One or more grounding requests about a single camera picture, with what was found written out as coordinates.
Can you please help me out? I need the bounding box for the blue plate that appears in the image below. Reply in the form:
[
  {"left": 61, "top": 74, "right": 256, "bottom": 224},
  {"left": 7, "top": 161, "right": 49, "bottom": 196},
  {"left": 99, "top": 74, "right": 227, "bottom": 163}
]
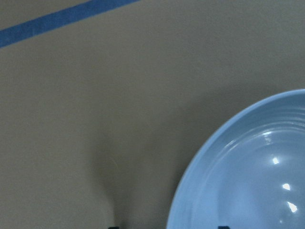
[{"left": 166, "top": 89, "right": 305, "bottom": 229}]

